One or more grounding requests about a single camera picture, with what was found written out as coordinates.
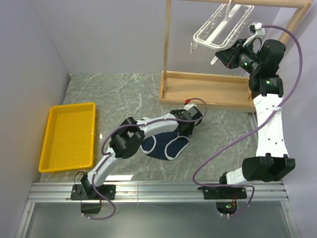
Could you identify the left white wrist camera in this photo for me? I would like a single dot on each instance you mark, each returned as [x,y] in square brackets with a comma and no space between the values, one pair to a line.
[188,105]

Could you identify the white clip hanger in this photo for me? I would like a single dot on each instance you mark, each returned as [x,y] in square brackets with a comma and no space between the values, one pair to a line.
[227,14]

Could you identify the wooden hanging rack frame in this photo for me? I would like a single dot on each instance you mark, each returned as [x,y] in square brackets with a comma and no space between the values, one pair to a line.
[223,92]

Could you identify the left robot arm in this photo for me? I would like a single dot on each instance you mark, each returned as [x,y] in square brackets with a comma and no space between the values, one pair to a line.
[126,140]

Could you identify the aluminium rail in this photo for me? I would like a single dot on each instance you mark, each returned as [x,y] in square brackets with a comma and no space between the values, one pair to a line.
[149,191]

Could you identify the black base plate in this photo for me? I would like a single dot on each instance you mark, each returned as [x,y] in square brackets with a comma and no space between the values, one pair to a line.
[78,192]
[223,193]

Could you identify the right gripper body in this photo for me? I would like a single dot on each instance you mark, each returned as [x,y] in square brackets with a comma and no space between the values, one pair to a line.
[245,58]

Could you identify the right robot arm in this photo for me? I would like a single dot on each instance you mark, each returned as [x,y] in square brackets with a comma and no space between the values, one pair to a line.
[271,162]

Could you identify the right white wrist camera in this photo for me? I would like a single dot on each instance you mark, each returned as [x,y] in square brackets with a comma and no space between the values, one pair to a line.
[256,31]

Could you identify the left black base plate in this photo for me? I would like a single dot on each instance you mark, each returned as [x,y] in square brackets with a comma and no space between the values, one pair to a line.
[78,192]

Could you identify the yellow plastic tray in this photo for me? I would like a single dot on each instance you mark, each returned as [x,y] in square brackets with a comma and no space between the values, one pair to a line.
[69,138]

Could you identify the navy blue underwear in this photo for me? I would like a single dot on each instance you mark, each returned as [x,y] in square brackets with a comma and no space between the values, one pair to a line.
[165,146]

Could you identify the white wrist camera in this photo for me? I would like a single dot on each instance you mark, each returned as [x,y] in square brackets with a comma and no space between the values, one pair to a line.
[188,105]
[256,31]

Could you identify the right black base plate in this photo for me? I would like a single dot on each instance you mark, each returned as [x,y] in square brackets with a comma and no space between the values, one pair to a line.
[223,193]

